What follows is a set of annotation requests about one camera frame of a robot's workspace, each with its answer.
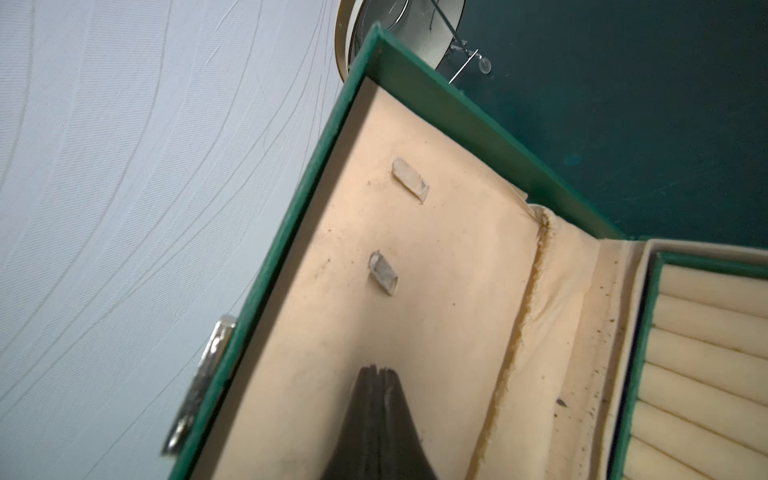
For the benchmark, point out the green jewelry box beige lining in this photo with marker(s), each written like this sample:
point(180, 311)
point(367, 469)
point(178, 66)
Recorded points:
point(533, 339)

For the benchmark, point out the round mirror on wire stand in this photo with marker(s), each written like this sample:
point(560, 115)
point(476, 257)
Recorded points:
point(428, 28)

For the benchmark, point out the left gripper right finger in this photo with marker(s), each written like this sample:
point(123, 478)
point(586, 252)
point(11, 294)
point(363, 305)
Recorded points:
point(401, 455)

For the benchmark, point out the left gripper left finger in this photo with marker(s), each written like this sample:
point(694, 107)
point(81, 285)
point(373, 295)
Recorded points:
point(355, 455)

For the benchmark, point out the green table mat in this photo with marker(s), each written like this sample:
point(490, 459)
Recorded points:
point(654, 111)

